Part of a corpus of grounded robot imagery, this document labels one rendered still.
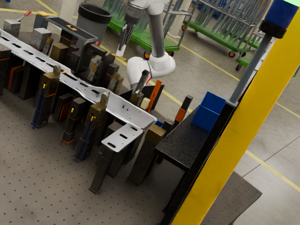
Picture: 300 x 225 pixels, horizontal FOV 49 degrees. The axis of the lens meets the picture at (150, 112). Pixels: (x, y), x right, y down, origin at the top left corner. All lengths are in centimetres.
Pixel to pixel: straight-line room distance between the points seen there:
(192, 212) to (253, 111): 49
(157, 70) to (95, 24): 253
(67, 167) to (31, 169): 19
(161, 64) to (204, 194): 148
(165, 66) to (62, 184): 132
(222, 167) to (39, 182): 91
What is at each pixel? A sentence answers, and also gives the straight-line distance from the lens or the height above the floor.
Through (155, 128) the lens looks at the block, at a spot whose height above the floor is 106.
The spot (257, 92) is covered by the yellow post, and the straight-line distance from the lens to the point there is 113.
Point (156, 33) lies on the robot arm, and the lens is 246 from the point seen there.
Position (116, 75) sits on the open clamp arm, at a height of 109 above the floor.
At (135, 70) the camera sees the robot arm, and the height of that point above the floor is 98.
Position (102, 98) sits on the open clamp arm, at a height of 108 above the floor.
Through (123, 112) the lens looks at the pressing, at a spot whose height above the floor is 100.
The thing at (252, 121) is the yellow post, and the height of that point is 149.
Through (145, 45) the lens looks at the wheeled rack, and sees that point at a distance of 603.
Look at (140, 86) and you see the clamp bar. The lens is 202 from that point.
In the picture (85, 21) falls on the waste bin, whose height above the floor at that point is 56.
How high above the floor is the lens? 188
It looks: 26 degrees down
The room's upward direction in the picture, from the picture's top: 23 degrees clockwise
